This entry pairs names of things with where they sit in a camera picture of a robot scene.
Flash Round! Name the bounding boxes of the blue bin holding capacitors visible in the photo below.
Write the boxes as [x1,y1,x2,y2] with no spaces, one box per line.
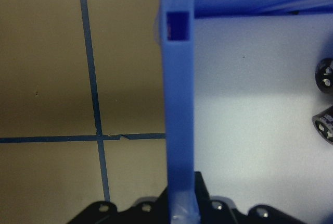
[153,0,333,224]

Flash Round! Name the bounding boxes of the white foam liner capacitor bin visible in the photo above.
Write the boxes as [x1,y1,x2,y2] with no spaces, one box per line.
[194,13,333,224]

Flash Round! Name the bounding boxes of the black cylindrical capacitor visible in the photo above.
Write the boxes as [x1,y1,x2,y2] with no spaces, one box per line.
[311,105,333,145]
[315,56,333,97]

